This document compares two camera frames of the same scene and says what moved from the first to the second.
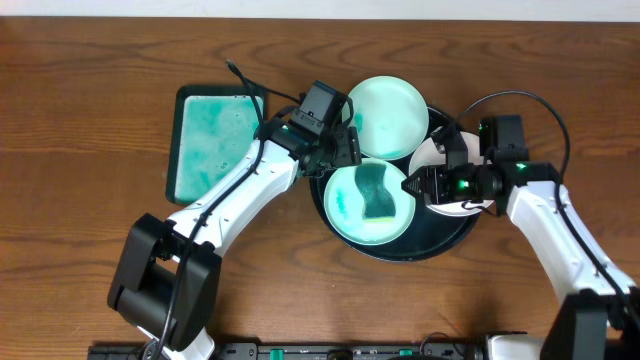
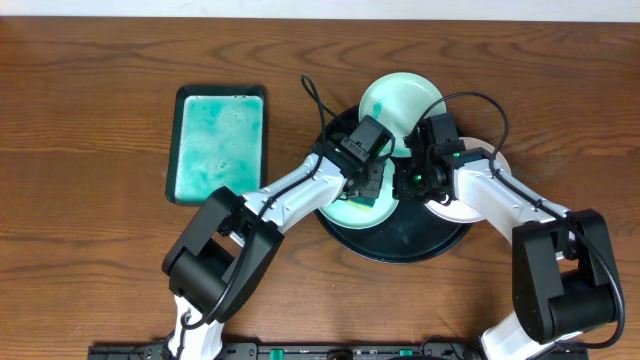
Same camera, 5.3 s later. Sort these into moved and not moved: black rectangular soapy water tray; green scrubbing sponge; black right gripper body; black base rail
Moved: black right gripper body; green scrubbing sponge
Not moved: black rectangular soapy water tray; black base rail
